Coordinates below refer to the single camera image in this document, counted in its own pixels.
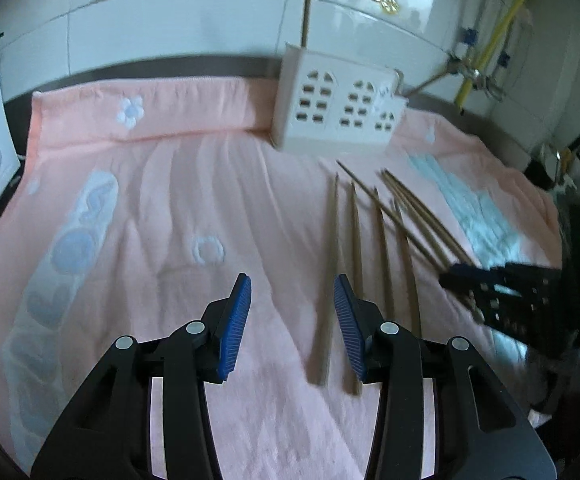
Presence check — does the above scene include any white plastic chopstick holder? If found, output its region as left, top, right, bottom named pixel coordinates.
left=270, top=42, right=409, bottom=157

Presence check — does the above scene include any pink printed towel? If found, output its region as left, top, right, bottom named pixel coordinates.
left=0, top=76, right=570, bottom=480

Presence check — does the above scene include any braided metal hose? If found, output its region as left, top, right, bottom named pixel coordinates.
left=497, top=35, right=513, bottom=86
left=462, top=10, right=480, bottom=68

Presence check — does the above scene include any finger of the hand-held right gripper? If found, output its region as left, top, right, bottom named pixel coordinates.
left=470, top=292, right=565, bottom=356
left=440, top=264, right=565, bottom=294

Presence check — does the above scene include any bunch of wooden chopsticks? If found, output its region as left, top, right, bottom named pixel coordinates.
left=307, top=160, right=478, bottom=396

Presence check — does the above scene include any metal wall valve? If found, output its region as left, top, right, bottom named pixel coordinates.
left=447, top=55, right=485, bottom=92
left=484, top=80, right=509, bottom=105

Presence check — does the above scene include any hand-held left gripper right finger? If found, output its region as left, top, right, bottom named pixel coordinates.
left=333, top=275, right=558, bottom=480

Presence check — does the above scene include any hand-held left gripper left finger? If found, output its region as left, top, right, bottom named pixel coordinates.
left=30, top=273, right=252, bottom=480

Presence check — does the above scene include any yellow gas hose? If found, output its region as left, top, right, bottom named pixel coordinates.
left=457, top=0, right=538, bottom=111

